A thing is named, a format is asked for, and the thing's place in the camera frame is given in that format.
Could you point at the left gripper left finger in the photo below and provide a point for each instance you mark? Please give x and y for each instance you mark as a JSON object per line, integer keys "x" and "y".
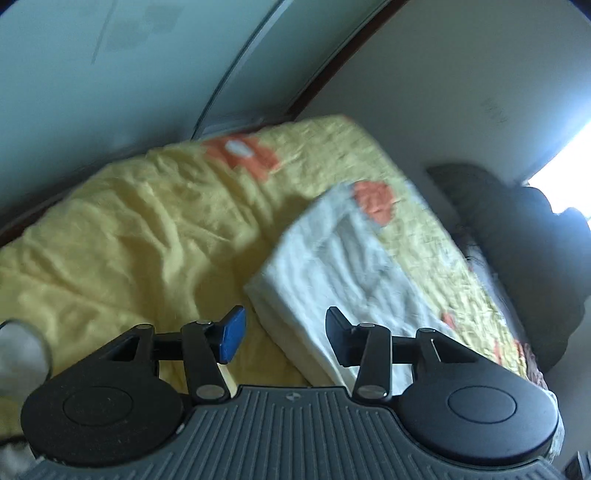
{"x": 228, "y": 333}

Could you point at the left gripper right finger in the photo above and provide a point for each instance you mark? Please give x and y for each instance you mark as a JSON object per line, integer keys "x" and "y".
{"x": 347, "y": 340}

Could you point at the white textured pants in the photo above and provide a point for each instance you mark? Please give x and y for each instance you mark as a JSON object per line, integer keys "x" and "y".
{"x": 332, "y": 256}

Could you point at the yellow floral quilt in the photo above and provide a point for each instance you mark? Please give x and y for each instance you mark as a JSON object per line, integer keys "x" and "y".
{"x": 174, "y": 235}

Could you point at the grey white cloth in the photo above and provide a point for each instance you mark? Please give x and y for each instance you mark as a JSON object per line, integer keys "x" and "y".
{"x": 25, "y": 360}

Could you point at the dark green headboard cushion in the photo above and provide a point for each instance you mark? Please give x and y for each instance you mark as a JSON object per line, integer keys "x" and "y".
{"x": 542, "y": 258}

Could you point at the bright window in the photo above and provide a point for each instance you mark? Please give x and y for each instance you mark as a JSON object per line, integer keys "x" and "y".
{"x": 565, "y": 180}

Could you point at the frosted sliding wardrobe door right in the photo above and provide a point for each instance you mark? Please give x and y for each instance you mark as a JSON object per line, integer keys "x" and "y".
{"x": 86, "y": 82}

